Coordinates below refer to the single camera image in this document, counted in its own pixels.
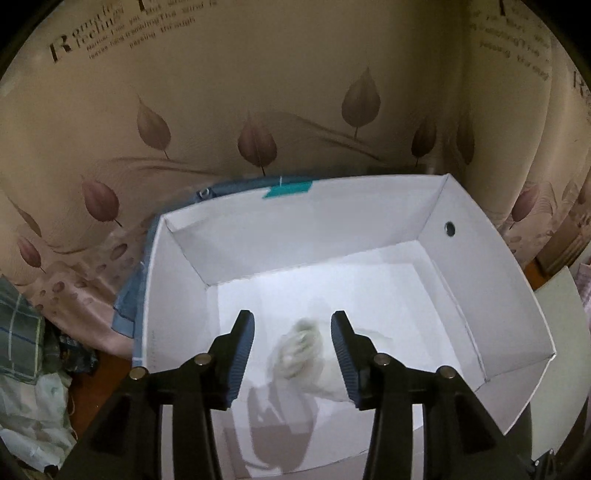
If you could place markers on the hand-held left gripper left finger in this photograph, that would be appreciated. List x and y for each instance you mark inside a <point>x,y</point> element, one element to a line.
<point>242,351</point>

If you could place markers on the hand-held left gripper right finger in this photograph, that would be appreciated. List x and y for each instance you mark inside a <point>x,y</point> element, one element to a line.
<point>344,356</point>

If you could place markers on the white cardboard box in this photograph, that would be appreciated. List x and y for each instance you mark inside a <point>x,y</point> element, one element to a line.
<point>323,221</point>

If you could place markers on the blue cloth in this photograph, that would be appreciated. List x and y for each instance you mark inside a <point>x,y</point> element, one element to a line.
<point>136,295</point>

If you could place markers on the dark patterned cloth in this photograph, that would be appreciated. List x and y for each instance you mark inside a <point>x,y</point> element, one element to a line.
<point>76,355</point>

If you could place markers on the white board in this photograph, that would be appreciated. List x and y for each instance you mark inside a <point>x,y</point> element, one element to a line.
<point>563,346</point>

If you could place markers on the white plastic bag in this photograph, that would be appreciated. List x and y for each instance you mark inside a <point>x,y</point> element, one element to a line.
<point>32,415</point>

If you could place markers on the plaid cloth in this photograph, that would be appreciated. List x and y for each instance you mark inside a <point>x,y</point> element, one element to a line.
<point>21,332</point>

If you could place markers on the brown wooden board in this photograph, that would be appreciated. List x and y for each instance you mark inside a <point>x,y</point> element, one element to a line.
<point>563,244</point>

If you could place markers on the leaf print curtain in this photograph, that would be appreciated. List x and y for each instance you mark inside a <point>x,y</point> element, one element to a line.
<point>231,92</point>

